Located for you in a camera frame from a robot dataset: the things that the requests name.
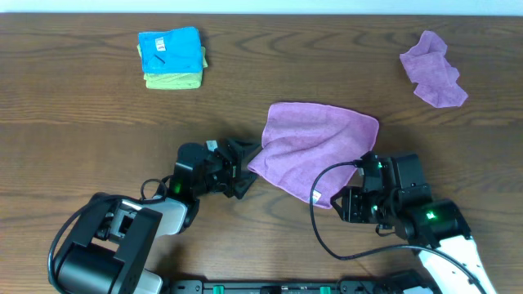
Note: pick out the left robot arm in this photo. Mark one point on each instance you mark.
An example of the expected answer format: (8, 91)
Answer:
(103, 247)

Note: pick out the purple cloth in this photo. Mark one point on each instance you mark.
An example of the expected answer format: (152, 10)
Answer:
(300, 140)
(436, 79)

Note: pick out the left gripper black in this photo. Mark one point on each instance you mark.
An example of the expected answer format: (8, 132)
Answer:
(233, 170)

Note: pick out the folded green cloth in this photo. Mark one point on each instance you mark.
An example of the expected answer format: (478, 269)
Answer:
(173, 81)

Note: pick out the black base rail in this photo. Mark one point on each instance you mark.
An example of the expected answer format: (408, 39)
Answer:
(403, 282)

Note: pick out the crumpled purple cloth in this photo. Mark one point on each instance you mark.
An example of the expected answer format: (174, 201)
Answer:
(436, 79)

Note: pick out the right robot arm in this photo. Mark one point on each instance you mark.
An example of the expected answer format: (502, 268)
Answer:
(437, 230)

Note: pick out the folded blue cloth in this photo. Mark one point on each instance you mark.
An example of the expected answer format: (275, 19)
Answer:
(171, 52)

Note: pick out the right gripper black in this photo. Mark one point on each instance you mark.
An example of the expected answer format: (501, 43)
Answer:
(350, 211)

